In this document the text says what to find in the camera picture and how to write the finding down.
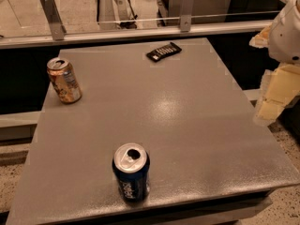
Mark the grey metal bracket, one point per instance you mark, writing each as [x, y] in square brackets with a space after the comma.
[57, 28]
[186, 15]

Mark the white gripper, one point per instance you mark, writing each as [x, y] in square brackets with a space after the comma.
[286, 37]

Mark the orange soda can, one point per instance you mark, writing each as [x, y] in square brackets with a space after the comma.
[63, 79]

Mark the black snack wrapper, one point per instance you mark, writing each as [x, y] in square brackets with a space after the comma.
[163, 52]

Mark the blue pepsi can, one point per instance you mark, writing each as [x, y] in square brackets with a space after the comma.
[130, 165]

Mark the grey metal rail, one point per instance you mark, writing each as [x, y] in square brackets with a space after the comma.
[167, 32]

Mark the right grey metal bracket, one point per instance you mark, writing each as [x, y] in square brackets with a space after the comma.
[186, 15]

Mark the left grey metal bracket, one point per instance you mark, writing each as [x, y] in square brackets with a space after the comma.
[57, 28]

